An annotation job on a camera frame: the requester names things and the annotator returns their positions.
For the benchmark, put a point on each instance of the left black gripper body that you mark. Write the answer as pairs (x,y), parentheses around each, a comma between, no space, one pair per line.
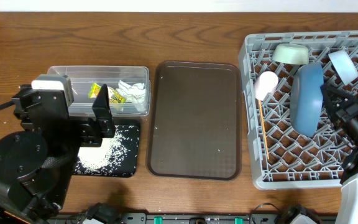
(86,134)

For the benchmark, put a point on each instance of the yellow green snack wrapper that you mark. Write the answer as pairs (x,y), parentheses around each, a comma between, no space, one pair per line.
(116,100)

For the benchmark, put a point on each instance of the dark blue plate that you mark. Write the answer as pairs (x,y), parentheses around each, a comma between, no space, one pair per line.
(306,99)

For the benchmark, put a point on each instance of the light blue bowl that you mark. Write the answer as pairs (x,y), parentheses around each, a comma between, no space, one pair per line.
(344,66)

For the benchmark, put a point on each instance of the white napkin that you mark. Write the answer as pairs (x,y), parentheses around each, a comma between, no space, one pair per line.
(132,93)

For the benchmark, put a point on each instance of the white rice pile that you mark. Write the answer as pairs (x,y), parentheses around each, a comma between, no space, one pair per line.
(104,152)

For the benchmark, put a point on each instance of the light green bowl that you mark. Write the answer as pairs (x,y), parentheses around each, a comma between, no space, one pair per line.
(291,54)

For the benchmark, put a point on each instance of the pink cup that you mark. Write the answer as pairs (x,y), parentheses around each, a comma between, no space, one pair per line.
(265,84)

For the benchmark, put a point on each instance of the wooden chopstick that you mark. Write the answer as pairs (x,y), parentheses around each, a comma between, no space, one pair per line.
(263,129)

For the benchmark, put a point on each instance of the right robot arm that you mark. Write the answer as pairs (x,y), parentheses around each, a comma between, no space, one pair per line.
(348,212)

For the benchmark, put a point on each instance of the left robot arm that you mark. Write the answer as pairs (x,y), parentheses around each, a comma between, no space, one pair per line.
(37,163)

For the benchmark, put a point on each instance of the black waste tray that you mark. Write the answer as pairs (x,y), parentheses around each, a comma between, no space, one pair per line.
(126,155)

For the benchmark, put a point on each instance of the grey dishwasher rack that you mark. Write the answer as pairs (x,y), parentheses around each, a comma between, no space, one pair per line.
(296,161)

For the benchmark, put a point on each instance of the clear plastic bin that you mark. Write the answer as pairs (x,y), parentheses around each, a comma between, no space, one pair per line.
(82,77)

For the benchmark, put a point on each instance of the brown serving tray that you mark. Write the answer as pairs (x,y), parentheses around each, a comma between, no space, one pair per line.
(195,127)

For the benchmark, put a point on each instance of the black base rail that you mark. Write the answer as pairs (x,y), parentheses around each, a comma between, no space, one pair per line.
(143,218)

